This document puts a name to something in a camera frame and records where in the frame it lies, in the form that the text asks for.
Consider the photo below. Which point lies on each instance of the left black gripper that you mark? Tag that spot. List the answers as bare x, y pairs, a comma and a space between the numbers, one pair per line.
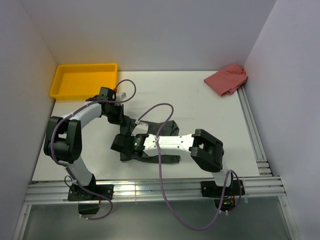
118, 120

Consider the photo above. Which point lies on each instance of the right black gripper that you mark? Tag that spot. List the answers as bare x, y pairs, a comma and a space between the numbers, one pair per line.
128, 134

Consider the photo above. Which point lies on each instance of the dark green t-shirt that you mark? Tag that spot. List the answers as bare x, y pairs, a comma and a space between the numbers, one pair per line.
170, 129

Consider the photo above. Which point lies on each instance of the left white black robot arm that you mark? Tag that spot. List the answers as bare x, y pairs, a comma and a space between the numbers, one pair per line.
63, 139

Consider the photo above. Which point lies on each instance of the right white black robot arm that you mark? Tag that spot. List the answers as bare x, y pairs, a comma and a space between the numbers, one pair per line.
203, 148

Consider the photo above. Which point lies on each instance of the yellow plastic tray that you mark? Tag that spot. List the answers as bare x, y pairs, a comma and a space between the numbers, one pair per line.
75, 82

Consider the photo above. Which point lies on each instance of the folded pink t-shirt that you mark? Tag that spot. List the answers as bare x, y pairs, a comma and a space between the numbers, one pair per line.
227, 80

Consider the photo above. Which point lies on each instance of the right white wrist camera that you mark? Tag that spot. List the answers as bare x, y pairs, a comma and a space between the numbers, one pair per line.
140, 128

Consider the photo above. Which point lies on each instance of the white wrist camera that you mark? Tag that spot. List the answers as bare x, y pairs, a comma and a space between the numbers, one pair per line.
120, 96
140, 128

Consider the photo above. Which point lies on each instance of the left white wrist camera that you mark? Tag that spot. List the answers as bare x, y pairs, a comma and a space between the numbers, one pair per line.
120, 96

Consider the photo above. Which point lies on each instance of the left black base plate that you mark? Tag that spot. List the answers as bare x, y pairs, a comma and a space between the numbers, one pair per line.
77, 194

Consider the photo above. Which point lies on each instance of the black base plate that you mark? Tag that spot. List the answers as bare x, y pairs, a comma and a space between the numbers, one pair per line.
209, 189
77, 194

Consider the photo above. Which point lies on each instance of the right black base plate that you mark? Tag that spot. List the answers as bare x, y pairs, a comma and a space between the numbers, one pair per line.
209, 189

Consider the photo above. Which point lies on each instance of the front aluminium rail frame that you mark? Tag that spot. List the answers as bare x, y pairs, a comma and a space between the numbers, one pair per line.
50, 193

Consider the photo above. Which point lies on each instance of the right side aluminium rail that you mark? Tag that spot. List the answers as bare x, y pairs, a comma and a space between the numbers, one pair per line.
259, 153

